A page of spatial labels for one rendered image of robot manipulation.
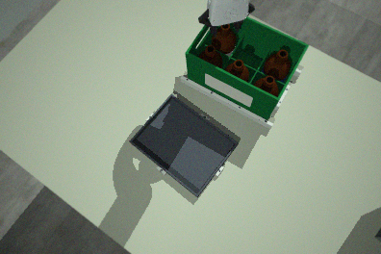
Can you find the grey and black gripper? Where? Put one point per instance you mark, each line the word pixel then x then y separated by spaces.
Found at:
pixel 221 12

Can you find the green plastic crate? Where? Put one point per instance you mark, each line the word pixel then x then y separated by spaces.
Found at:
pixel 255 43

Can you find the grey square tray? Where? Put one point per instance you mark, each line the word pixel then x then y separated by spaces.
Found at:
pixel 184 144

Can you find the brown glass bottle with white label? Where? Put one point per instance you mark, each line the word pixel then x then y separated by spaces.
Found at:
pixel 225 41

